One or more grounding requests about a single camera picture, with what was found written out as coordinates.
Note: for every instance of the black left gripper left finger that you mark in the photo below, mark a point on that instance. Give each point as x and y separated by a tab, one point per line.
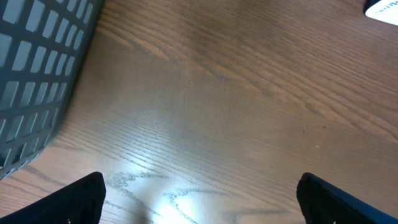
79	202

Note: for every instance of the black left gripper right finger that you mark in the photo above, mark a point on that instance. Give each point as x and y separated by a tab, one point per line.
321	202

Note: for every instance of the white barcode scanner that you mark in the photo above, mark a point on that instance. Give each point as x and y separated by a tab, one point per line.
382	10

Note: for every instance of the grey plastic mesh basket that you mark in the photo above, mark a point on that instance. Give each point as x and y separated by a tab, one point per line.
43	43

